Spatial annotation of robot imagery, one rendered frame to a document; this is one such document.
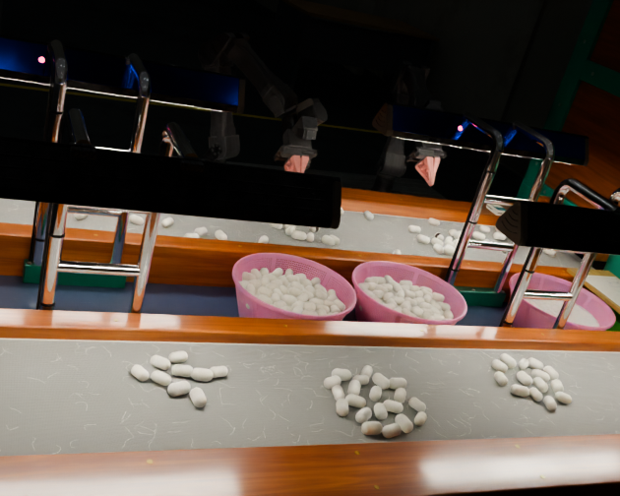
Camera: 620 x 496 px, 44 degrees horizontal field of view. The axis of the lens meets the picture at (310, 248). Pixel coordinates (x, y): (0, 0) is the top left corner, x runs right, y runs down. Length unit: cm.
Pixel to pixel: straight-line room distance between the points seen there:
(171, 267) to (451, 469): 76
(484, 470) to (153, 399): 53
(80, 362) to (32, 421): 16
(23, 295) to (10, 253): 10
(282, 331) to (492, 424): 41
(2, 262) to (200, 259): 40
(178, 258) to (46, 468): 72
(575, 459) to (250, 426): 55
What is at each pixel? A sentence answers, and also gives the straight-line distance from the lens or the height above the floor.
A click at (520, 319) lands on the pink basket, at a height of 71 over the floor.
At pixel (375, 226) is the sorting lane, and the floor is 74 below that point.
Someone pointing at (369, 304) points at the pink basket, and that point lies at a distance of 166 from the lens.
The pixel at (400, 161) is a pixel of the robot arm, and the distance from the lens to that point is 252.
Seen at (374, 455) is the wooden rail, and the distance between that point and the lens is 121.
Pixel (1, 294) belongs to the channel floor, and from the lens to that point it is 158.
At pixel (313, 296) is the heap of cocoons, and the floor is 74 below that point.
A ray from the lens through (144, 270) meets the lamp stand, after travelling 136.
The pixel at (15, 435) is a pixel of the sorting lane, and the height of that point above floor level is 74.
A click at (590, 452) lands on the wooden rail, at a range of 145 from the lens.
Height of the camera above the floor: 148
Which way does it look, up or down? 23 degrees down
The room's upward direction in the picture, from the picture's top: 16 degrees clockwise
